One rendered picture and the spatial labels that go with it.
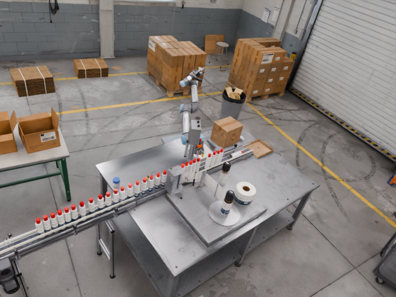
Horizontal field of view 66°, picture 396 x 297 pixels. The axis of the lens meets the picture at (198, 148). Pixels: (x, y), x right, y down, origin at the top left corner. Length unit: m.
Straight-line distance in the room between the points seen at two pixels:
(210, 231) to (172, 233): 0.35
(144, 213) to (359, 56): 5.37
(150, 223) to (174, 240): 0.28
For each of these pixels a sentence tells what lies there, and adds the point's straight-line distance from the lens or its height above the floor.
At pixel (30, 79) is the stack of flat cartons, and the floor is 0.31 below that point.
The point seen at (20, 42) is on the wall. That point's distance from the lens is 7.79.
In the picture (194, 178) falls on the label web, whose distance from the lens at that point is 3.11.
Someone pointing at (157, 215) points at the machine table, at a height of 0.83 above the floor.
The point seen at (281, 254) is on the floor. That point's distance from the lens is 4.08.
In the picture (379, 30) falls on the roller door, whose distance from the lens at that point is 6.79.
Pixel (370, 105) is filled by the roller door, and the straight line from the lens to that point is 6.87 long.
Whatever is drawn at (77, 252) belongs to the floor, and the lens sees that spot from 3.75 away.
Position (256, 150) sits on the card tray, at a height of 0.83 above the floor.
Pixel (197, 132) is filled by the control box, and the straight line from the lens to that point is 2.96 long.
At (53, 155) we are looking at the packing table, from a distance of 3.69.
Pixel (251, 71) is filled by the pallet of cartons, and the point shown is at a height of 0.69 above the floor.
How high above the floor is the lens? 3.09
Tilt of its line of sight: 37 degrees down
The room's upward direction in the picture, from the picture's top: 11 degrees clockwise
